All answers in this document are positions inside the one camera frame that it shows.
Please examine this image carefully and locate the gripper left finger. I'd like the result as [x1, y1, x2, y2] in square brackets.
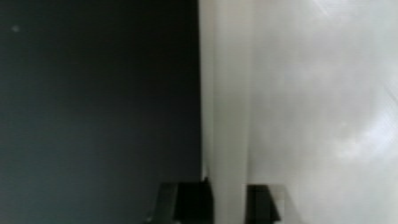
[144, 179, 215, 224]

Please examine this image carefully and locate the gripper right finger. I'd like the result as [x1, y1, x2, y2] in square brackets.
[246, 183, 306, 224]

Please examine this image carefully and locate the white desk top tray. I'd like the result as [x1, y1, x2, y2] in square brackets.
[199, 0, 398, 224]

